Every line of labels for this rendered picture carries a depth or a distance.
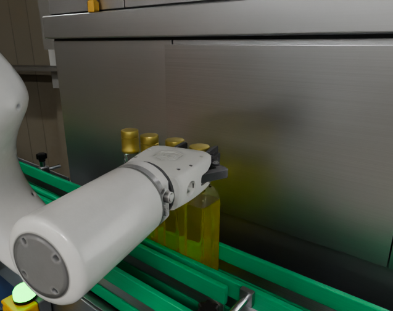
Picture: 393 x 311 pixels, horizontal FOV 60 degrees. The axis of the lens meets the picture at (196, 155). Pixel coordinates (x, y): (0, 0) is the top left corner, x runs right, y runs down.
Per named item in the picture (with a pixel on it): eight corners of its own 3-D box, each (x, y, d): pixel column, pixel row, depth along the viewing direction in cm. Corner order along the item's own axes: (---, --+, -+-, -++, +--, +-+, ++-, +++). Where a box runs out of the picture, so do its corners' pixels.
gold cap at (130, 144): (119, 153, 66) (117, 131, 65) (125, 148, 70) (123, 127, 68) (136, 154, 66) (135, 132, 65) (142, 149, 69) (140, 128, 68)
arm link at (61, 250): (121, 245, 42) (176, 220, 37) (33, 321, 30) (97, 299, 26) (85, 186, 41) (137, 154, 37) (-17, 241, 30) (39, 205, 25)
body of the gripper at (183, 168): (178, 171, 38) (215, 145, 48) (104, 159, 42) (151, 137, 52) (179, 230, 40) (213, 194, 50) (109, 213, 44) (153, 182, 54)
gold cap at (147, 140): (163, 157, 64) (163, 134, 63) (150, 161, 62) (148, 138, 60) (150, 153, 67) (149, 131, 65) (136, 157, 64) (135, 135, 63)
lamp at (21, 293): (41, 296, 71) (39, 284, 70) (20, 309, 67) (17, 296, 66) (30, 287, 73) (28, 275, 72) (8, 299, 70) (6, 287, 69)
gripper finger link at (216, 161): (218, 159, 48) (232, 147, 54) (197, 156, 50) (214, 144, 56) (218, 180, 49) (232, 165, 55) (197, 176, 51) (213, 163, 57)
